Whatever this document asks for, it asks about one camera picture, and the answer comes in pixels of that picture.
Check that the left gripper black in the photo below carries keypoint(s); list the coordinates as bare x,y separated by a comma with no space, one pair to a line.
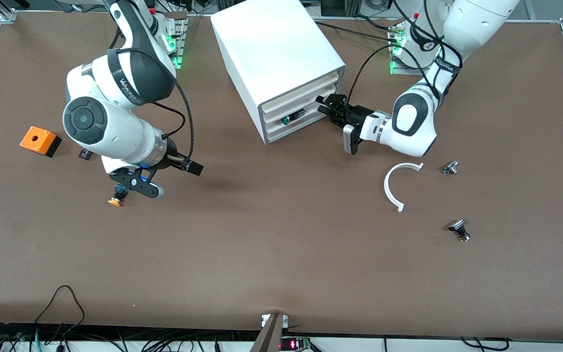
356,116

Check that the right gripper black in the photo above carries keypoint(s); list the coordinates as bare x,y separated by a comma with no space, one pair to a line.
173,162

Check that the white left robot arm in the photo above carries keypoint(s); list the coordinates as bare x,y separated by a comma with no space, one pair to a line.
477,19

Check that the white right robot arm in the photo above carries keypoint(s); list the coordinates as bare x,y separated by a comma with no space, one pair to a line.
110,127

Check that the green push button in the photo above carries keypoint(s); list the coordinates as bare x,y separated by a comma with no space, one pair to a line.
286,119

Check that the yellow push button blue body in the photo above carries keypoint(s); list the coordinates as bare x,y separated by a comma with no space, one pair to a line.
114,201

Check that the white drawer cabinet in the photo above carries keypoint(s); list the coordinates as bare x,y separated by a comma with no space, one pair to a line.
271,44

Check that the black push button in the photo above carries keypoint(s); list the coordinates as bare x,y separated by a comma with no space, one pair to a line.
457,226

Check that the small black contact block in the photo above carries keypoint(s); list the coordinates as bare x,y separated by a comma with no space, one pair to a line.
85,155

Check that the device with red display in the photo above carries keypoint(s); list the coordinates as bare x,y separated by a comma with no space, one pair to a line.
293,344

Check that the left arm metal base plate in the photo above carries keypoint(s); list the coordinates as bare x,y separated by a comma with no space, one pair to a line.
416,71

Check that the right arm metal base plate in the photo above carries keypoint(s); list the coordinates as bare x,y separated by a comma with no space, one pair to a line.
180,49

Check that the small silver switch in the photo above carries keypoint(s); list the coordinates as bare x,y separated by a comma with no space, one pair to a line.
450,168

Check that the orange button enclosure box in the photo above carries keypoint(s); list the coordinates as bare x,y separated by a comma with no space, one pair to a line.
37,139

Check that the grey camera mount beam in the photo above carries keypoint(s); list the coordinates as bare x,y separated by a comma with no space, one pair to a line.
269,340

